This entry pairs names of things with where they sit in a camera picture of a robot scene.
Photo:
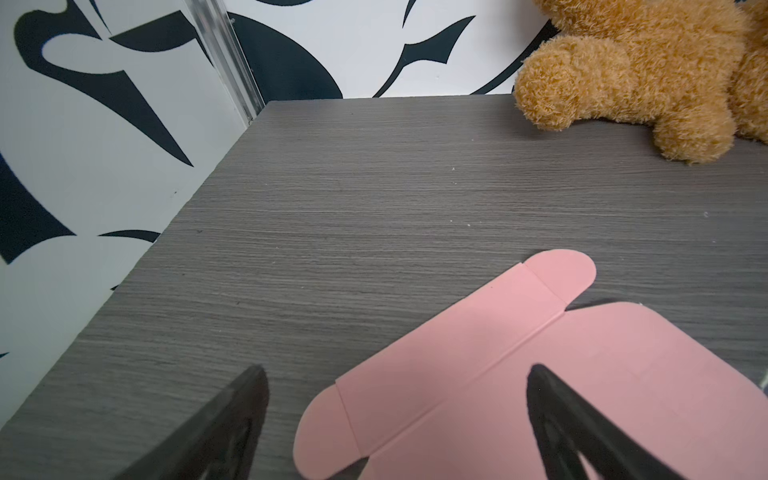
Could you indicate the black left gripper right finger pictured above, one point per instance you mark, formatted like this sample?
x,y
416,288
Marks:
x,y
568,429

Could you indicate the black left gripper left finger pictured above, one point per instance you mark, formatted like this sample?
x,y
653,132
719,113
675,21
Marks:
x,y
217,442

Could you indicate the pink cardboard box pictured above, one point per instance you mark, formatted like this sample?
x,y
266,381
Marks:
x,y
448,400

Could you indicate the brown teddy bear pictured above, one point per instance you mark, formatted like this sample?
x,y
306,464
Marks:
x,y
694,71

